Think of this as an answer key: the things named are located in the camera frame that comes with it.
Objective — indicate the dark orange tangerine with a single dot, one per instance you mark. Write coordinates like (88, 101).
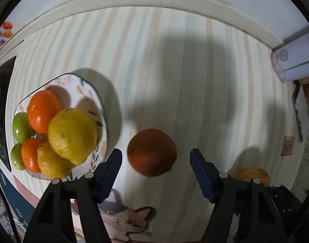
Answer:
(151, 152)

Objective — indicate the green apple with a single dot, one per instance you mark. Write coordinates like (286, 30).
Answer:
(21, 127)
(16, 157)

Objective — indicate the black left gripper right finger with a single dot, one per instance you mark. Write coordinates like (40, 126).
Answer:
(259, 220)

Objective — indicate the red apple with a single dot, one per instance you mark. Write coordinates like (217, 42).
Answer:
(249, 173)

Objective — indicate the bright orange tangerine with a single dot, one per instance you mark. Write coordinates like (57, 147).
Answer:
(43, 106)

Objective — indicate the small yellow lemon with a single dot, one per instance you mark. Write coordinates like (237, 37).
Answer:
(51, 164)

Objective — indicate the floral white plate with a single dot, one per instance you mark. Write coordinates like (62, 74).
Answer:
(74, 92)

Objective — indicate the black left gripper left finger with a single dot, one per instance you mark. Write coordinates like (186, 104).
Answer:
(52, 219)

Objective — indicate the blue cabinet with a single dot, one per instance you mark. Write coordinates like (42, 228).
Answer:
(20, 206)

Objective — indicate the colourful fruit wall sticker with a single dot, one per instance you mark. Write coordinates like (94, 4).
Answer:
(5, 33)

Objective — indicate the black gas stove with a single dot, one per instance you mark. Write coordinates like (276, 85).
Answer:
(6, 71)

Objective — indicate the green apple on plate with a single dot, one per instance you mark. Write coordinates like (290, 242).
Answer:
(21, 127)

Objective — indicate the brown label tag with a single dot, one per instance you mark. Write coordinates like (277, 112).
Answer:
(287, 147)

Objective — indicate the striped cat table mat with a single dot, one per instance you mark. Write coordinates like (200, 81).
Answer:
(204, 83)

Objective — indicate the large yellow lemon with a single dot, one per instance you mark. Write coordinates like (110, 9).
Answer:
(73, 135)

